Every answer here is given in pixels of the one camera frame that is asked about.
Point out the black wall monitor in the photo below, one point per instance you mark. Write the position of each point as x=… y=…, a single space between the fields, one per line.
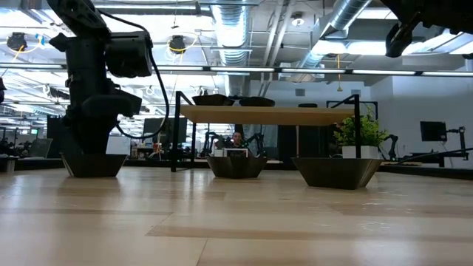
x=433 y=131

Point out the black cabinet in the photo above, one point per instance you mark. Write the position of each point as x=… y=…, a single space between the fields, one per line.
x=55 y=136

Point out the person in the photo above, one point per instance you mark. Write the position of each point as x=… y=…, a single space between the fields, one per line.
x=237 y=139

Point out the black aluminium rail frame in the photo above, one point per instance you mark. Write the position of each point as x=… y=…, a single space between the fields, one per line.
x=436 y=172

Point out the grey office chair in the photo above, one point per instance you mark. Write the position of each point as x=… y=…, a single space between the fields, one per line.
x=40 y=147

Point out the background black robot arm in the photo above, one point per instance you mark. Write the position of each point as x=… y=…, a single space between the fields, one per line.
x=208 y=144
x=392 y=146

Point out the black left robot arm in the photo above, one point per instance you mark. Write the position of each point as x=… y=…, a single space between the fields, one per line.
x=81 y=18

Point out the black square wavy mini plate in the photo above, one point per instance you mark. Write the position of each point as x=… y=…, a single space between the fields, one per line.
x=213 y=100
x=94 y=166
x=236 y=168
x=332 y=173

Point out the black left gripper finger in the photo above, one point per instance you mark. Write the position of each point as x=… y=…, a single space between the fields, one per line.
x=92 y=136

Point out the black side desk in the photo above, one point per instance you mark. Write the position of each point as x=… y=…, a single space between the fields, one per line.
x=439 y=159

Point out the wooden riser shelf black legs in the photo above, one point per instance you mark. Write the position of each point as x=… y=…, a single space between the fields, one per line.
x=258 y=115

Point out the long ceiling light strip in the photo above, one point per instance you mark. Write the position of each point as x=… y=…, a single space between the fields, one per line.
x=240 y=69

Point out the black teardrop mini plate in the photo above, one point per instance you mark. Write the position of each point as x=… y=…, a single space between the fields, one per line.
x=309 y=105

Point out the white framed screen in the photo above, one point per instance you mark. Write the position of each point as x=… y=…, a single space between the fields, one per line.
x=235 y=152

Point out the small background potted plant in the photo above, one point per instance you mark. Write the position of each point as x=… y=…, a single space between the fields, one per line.
x=219 y=145

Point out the black hanging ceiling device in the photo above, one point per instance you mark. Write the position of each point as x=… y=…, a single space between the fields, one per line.
x=177 y=44
x=16 y=40

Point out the white board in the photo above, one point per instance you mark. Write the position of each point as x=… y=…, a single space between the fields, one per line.
x=123 y=146

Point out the green potted plant white pot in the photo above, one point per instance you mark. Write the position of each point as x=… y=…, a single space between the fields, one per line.
x=366 y=133

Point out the black rig frame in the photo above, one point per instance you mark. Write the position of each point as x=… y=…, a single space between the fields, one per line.
x=369 y=102

